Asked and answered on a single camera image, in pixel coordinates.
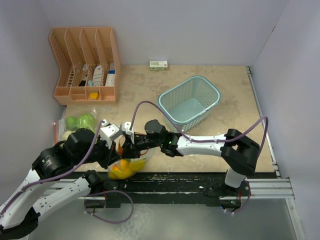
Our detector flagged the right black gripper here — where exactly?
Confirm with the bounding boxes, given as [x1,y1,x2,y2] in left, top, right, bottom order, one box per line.
[119,132,163,159]

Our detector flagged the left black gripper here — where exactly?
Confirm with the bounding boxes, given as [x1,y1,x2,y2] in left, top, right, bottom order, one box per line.
[73,134,122,169]

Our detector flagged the yellow star fruit toy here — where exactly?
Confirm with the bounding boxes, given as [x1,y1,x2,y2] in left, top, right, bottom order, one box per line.
[127,158,147,172]

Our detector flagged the clear orange-zip bag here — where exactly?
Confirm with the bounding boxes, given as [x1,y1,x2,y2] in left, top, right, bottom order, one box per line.
[107,136,156,180]
[53,105,98,144]

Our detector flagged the green cabbage toy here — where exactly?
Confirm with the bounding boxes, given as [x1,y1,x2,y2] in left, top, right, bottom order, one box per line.
[75,113,97,132]

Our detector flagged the light blue plastic basket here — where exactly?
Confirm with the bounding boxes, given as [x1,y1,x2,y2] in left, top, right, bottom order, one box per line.
[157,75,221,133]

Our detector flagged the orange mango toy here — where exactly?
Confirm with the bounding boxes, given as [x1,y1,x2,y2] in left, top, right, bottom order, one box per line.
[108,163,133,180]

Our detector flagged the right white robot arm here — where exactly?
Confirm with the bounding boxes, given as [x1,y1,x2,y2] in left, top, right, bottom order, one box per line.
[120,119,260,196]

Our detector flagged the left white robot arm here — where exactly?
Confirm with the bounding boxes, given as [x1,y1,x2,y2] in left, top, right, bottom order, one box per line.
[0,125,120,240]

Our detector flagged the yellow block in organizer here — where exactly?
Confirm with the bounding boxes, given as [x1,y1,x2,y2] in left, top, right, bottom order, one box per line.
[89,92,99,100]

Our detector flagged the small green white box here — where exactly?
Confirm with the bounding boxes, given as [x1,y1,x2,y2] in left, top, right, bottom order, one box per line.
[149,60,168,71]

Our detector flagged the white blue packet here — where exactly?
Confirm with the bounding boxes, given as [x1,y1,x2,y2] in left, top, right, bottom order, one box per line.
[104,62,116,87]

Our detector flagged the white patterned packet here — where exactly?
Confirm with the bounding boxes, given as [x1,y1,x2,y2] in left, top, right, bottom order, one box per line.
[92,65,103,86]

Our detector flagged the black white item in organizer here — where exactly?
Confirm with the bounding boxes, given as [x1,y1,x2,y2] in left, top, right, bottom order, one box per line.
[78,64,88,87]

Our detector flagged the orange plastic file organizer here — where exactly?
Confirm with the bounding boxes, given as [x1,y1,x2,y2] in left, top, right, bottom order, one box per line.
[49,26,122,106]

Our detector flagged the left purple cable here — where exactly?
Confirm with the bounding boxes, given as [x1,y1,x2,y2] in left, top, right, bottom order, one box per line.
[0,120,103,218]

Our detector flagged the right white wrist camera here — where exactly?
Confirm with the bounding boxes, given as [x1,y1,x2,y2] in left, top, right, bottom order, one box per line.
[120,121,135,144]

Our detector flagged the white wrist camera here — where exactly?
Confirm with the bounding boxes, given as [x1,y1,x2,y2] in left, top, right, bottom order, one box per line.
[120,121,135,144]
[99,119,121,149]

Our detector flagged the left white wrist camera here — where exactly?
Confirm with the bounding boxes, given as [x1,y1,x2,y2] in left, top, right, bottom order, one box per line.
[99,119,121,149]

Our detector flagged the black aluminium base frame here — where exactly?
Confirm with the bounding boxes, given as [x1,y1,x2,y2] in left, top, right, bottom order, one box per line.
[44,170,293,209]

